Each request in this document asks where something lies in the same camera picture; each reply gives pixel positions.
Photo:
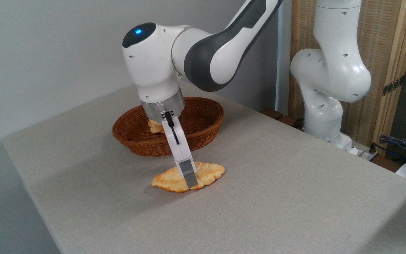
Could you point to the small golden bread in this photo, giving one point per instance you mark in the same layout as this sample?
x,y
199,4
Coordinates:
x,y
155,128

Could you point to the white vertical pole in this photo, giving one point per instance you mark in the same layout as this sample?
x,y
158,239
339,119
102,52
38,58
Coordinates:
x,y
282,53

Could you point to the wooden rattan folding screen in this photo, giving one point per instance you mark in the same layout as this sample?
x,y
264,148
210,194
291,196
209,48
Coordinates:
x,y
379,42

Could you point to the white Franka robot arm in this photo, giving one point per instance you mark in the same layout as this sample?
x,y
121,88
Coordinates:
x,y
153,63

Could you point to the grey fabric tablecloth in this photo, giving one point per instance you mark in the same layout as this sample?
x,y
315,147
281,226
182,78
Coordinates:
x,y
259,211

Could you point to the large golden bread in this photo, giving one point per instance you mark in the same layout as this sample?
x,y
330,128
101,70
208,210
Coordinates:
x,y
169,180

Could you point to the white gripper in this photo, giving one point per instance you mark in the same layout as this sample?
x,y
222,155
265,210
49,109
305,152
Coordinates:
x,y
179,148

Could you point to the brown wicker basket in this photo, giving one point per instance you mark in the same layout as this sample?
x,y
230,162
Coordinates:
x,y
129,135

